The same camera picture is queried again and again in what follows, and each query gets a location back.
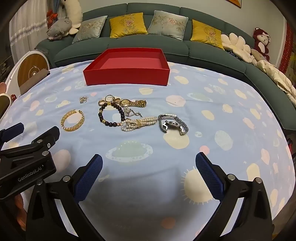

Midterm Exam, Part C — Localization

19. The silver wristwatch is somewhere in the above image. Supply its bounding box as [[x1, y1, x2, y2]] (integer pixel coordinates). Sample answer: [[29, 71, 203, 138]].
[[158, 113, 189, 135]]

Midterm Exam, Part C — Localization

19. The round wooden white-rimmed board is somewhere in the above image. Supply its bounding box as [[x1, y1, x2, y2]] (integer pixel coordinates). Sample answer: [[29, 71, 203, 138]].
[[5, 51, 50, 98]]

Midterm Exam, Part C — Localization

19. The white curtain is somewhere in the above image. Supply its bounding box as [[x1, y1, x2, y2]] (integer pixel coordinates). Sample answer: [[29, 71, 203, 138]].
[[9, 0, 53, 58]]

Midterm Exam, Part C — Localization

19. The grey-blue embroidered pillow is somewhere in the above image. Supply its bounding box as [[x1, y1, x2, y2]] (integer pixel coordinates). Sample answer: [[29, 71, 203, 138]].
[[72, 15, 108, 44], [147, 10, 189, 41]]

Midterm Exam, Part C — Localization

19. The small beige cushion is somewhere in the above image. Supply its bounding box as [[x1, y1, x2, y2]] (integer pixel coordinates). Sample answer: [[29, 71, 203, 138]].
[[251, 49, 266, 62]]

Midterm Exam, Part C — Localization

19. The dark bead bracelet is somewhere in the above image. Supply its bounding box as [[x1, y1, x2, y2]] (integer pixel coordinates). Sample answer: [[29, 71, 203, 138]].
[[98, 103, 125, 127]]

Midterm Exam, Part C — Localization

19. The cream quilted blanket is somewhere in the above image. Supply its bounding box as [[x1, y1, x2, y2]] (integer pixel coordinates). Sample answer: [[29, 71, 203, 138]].
[[255, 60, 296, 105]]

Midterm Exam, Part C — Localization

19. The yellow embroidered pillow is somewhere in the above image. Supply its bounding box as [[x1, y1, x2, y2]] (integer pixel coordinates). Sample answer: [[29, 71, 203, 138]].
[[190, 19, 225, 50], [109, 12, 148, 39]]

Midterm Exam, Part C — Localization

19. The white pearl bracelet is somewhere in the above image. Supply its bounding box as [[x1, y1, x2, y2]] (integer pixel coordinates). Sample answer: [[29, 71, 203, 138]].
[[120, 116, 159, 132]]

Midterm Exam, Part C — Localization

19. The red bow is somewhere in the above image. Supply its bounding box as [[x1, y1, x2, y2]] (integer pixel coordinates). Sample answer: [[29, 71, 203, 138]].
[[46, 10, 58, 26]]

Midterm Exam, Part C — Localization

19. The grey pig plush toy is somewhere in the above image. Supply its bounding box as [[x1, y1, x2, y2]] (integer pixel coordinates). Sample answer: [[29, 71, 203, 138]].
[[46, 18, 74, 42]]

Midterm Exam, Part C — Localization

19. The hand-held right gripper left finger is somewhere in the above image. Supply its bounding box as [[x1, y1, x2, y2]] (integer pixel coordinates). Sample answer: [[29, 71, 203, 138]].
[[25, 153, 107, 241]]

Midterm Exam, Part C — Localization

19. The gold wristwatch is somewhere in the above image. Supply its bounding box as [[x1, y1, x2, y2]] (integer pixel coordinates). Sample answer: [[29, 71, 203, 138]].
[[113, 98, 147, 108]]

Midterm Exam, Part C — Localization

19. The blue curtain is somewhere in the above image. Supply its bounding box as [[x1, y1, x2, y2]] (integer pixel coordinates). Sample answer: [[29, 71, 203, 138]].
[[50, 0, 62, 14]]

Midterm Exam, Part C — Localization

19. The dark green sofa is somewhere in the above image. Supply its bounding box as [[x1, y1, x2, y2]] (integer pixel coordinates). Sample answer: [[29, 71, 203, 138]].
[[35, 2, 296, 130]]

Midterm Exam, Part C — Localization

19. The light blue printed tablecloth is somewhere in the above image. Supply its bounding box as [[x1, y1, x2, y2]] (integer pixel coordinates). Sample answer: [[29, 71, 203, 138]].
[[0, 61, 293, 241]]

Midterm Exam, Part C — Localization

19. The white flower-shaped cushion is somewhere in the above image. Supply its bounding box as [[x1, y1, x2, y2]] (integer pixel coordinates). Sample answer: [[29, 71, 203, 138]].
[[221, 32, 252, 63]]

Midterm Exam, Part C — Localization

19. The red cardboard box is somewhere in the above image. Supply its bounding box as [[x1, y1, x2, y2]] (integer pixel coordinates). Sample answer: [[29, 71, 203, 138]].
[[83, 47, 171, 87]]

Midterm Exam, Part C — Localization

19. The brown cardboard sheet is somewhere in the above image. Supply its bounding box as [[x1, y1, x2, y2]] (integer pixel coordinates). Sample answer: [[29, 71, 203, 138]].
[[20, 69, 51, 95]]

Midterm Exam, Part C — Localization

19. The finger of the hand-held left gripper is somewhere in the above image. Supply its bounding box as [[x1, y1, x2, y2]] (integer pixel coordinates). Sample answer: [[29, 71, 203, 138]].
[[0, 126, 61, 164], [0, 122, 25, 143]]

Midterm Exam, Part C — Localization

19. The silver chain bracelet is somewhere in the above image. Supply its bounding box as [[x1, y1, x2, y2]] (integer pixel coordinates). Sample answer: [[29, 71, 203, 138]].
[[124, 106, 142, 118]]

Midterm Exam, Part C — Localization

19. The long white plush toy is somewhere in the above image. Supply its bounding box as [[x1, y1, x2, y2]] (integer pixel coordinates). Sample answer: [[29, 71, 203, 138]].
[[59, 0, 83, 35]]

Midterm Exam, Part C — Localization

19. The red monkey plush toy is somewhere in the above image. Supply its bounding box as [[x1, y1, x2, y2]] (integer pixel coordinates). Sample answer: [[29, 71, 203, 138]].
[[252, 28, 271, 61]]

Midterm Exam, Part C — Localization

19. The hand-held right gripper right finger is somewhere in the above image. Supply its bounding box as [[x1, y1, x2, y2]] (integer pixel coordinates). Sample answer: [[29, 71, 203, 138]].
[[195, 152, 275, 241]]

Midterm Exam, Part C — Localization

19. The red bordered wall hanging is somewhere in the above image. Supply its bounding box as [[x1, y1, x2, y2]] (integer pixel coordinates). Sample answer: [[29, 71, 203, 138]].
[[279, 22, 295, 72]]

